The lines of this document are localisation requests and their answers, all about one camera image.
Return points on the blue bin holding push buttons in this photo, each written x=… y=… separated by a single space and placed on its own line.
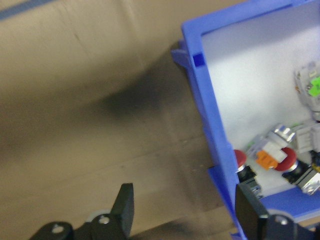
x=212 y=112

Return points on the red mushroom button black body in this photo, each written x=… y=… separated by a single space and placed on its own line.
x=240 y=157

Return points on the silver button orange block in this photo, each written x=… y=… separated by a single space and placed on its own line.
x=267 y=158

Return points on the red mushroom button silver block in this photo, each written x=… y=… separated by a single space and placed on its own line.
x=287 y=160

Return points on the green lens button grey block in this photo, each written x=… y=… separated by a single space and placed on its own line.
x=305 y=140

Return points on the green white contact block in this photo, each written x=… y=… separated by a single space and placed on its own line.
x=313 y=87

